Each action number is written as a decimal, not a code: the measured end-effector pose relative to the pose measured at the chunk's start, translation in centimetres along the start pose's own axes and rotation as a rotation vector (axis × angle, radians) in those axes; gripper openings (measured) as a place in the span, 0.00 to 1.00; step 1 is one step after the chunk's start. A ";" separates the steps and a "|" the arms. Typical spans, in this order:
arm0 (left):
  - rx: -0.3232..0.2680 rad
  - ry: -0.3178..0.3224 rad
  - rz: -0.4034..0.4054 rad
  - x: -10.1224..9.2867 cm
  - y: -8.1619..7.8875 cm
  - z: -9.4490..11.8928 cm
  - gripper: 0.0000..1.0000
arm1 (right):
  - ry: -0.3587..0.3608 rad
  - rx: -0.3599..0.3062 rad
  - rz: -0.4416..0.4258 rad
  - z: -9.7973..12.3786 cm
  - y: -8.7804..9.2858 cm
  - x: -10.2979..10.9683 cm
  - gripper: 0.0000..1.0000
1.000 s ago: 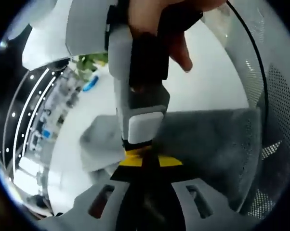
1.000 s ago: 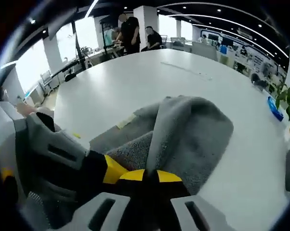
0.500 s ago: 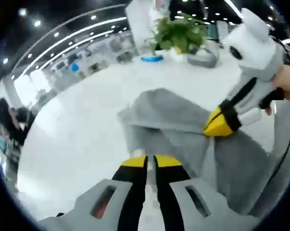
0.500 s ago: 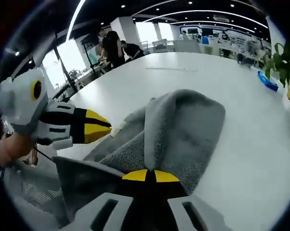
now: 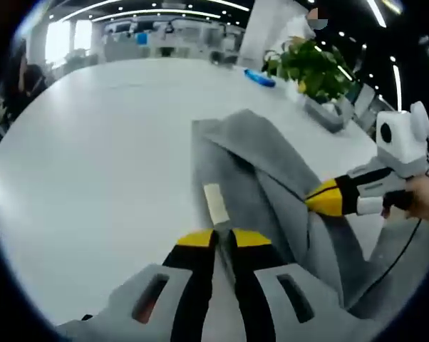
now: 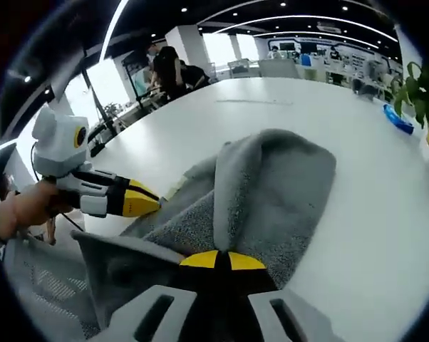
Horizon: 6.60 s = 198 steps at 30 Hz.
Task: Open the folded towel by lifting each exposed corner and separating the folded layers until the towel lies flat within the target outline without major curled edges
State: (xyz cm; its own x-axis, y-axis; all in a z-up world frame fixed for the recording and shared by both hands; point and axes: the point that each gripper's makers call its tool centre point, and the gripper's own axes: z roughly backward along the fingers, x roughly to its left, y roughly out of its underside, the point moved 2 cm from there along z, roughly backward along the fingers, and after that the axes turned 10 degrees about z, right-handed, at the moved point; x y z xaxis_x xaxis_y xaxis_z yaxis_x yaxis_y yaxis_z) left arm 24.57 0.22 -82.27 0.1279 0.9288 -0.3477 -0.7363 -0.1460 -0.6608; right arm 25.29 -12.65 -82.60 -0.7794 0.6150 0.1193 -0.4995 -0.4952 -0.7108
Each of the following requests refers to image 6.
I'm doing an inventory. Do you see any grey office chair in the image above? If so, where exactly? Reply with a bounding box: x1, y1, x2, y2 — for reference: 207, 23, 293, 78
258, 58, 301, 79

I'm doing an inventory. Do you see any blue flat packet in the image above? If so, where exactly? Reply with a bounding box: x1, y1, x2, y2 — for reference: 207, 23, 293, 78
382, 103, 415, 135

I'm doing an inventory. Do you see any black stand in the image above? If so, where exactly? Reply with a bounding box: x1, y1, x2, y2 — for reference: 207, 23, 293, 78
81, 66, 120, 152

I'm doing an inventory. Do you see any grey towel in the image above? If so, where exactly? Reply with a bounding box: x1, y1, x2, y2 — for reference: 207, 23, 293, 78
71, 128, 338, 342

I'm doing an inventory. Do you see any dark small device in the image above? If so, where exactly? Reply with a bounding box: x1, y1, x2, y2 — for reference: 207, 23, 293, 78
351, 76, 378, 101

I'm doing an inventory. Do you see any green potted plant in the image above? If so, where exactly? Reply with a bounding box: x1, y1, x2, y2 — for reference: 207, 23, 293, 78
391, 61, 429, 160

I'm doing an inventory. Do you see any person's left hand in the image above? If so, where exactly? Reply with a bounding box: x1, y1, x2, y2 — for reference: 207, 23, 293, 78
0, 180, 64, 239

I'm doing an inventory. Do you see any grey mesh chair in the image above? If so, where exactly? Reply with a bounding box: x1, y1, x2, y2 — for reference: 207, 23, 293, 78
1, 231, 102, 340

